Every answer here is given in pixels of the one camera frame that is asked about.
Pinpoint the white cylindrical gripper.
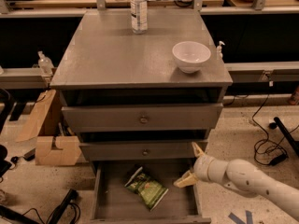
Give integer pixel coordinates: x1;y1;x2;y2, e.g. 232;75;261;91
174;142;228;188

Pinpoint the green jalapeno chip bag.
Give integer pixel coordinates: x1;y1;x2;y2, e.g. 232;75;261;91
124;167;168;211

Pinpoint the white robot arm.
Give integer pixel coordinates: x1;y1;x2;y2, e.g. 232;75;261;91
174;142;299;220

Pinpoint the grey middle drawer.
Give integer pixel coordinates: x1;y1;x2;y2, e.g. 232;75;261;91
79;140;194;161

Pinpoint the grey top drawer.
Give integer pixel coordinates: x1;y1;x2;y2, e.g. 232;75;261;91
62;104;222;133

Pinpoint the grey wooden drawer cabinet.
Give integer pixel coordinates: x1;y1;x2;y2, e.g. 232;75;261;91
50;7;234;173

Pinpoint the grey open bottom drawer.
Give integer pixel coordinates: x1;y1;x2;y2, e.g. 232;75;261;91
92;159;211;224

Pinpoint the black metal stand leg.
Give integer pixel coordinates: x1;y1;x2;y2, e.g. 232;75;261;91
274;117;299;157

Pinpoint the white ceramic bowl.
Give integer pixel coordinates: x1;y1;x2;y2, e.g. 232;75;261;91
172;41;211;74

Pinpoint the small white pump bottle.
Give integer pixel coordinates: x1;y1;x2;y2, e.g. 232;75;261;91
216;41;225;58

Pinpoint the black power strip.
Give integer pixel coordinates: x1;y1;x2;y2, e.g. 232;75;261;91
48;189;78;224

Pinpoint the clear plastic water bottle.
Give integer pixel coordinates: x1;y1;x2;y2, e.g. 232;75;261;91
130;0;148;34

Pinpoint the brown cardboard box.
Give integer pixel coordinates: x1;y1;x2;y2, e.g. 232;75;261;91
16;90;81;166

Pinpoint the small black adapter left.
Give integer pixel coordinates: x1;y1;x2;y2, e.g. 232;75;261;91
10;148;36;164

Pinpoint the clear sanitizer bottle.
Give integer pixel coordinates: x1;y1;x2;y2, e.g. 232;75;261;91
37;51;54;76

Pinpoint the black power adapter with cable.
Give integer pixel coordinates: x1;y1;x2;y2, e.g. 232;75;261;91
251;96;289;166

